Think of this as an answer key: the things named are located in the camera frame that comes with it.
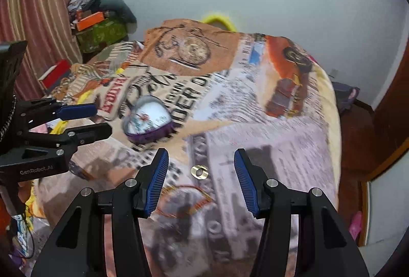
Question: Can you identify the printed blanket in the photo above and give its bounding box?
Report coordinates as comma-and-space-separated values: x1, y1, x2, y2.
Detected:
19, 19, 343, 277

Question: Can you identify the orange box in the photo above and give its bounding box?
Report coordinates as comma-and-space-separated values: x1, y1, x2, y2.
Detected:
76, 11, 106, 31

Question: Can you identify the pink cloth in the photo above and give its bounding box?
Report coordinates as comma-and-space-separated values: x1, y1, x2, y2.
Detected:
349, 211, 363, 238

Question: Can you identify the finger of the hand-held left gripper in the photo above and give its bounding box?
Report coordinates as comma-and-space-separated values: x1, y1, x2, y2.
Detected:
18, 97, 98, 131
19, 122, 113, 157

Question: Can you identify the green patterned box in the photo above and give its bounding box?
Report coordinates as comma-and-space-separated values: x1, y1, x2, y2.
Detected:
75, 21, 129, 54

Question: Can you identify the purple heart-shaped tin box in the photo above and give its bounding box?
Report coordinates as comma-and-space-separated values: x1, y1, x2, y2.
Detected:
123, 96, 175, 145

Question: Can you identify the colourful beaded jewelry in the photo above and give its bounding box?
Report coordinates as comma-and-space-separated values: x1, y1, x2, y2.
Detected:
136, 112, 153, 128

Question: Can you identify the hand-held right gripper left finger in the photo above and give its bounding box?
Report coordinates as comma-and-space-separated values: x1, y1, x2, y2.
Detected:
30, 147, 170, 277

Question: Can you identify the gold ring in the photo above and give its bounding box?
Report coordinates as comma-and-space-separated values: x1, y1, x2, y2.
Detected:
191, 165, 208, 179

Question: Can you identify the striped curtain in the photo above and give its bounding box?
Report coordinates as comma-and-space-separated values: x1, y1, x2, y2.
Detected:
0, 0, 85, 99

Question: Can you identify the yellow foam ring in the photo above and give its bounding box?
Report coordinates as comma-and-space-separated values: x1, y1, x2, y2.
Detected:
201, 11, 239, 32

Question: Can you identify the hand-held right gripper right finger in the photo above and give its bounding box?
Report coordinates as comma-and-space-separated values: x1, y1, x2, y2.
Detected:
233, 147, 373, 277

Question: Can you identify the red book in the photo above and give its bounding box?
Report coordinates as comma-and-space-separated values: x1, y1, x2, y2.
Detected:
38, 60, 73, 90

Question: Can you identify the red cord bracelet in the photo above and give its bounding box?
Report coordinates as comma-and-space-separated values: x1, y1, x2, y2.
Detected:
158, 184, 215, 219

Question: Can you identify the dark bag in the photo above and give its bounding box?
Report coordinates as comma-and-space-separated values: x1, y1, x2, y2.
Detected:
331, 80, 360, 112

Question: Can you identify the braided metal cord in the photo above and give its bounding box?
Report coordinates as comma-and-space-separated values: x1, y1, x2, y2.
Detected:
0, 95, 17, 144

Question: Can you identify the wooden door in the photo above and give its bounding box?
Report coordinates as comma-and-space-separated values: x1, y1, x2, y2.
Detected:
371, 41, 409, 182

